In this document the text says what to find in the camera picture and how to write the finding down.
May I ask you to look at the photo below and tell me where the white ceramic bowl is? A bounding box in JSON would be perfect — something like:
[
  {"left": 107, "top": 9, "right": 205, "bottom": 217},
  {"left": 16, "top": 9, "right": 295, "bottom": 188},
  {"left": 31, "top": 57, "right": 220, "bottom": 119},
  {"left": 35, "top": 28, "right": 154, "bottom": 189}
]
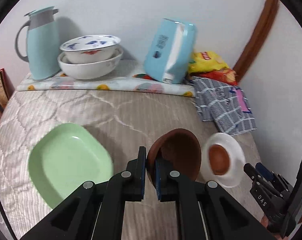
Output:
[{"left": 200, "top": 133, "right": 245, "bottom": 188}]

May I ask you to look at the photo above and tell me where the brown small bowl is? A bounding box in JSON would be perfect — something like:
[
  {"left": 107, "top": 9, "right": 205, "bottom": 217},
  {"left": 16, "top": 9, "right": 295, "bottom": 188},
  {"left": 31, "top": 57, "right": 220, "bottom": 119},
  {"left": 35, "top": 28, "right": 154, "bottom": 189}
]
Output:
[
  {"left": 146, "top": 128, "right": 201, "bottom": 185},
  {"left": 208, "top": 144, "right": 230, "bottom": 176}
]

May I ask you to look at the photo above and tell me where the green plastic plate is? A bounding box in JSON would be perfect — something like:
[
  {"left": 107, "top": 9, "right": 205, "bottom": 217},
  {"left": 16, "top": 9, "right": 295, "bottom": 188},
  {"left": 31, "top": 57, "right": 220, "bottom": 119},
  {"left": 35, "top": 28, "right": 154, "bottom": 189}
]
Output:
[{"left": 28, "top": 123, "right": 114, "bottom": 209}]

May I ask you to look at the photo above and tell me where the person's hand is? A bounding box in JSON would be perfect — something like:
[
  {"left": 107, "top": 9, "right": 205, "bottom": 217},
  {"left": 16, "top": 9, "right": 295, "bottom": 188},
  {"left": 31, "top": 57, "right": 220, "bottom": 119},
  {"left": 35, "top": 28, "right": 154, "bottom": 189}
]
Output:
[{"left": 261, "top": 215, "right": 269, "bottom": 228}]

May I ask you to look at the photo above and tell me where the grey checkered cloth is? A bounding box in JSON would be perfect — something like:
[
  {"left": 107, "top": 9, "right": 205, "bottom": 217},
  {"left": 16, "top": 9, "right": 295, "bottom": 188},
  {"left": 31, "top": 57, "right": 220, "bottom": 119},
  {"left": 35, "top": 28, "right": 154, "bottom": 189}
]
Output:
[{"left": 192, "top": 76, "right": 257, "bottom": 135}]

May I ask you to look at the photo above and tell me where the red snack bag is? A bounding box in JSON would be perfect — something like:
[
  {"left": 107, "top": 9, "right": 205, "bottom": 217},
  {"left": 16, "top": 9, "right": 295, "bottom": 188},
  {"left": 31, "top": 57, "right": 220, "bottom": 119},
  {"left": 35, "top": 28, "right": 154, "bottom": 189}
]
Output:
[{"left": 197, "top": 68, "right": 237, "bottom": 86}]

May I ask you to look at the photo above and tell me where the fruit print rolled mat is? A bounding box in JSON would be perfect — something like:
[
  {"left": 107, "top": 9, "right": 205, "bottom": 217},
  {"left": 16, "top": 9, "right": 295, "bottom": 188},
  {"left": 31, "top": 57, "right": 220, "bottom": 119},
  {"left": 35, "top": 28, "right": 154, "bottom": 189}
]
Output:
[{"left": 17, "top": 72, "right": 195, "bottom": 98}]

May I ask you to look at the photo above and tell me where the large white porcelain bowl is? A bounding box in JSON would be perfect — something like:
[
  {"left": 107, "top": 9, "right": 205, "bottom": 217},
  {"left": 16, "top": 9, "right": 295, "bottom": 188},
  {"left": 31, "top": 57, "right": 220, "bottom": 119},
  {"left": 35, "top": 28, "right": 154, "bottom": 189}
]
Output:
[{"left": 58, "top": 48, "right": 123, "bottom": 80}]

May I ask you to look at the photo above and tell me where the yellow chips bag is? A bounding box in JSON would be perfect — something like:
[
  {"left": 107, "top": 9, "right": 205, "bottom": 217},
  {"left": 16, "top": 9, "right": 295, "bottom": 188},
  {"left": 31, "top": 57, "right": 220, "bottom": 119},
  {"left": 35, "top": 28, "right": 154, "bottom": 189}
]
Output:
[{"left": 188, "top": 51, "right": 230, "bottom": 74}]

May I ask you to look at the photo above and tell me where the light blue electric kettle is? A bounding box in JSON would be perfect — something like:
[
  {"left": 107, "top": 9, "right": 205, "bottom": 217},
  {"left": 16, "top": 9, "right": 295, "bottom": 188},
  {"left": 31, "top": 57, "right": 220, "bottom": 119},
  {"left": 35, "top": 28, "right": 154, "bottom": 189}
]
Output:
[{"left": 143, "top": 18, "right": 197, "bottom": 84}]

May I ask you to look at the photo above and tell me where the blue patterned porcelain bowl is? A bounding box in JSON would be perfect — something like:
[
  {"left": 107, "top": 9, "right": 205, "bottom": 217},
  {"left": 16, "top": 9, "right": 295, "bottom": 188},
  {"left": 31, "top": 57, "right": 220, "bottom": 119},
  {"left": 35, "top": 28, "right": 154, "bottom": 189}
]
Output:
[{"left": 60, "top": 34, "right": 121, "bottom": 64}]

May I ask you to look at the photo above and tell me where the light blue thermos jug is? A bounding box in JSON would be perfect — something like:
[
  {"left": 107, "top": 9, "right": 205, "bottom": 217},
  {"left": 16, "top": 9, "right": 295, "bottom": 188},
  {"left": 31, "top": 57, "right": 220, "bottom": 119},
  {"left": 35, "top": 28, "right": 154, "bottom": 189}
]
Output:
[{"left": 14, "top": 7, "right": 60, "bottom": 80}]

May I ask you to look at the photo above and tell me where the patterned gift box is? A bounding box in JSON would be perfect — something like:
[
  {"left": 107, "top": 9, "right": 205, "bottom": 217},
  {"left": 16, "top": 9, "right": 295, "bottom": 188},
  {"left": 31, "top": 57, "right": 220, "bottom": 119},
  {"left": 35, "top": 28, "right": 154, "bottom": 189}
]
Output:
[{"left": 0, "top": 69, "right": 10, "bottom": 108}]

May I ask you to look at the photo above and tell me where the brown wooden door frame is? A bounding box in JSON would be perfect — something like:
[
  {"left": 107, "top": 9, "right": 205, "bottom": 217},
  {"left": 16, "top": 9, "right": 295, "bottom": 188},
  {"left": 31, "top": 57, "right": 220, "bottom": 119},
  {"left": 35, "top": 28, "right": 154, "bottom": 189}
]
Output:
[{"left": 233, "top": 0, "right": 279, "bottom": 83}]

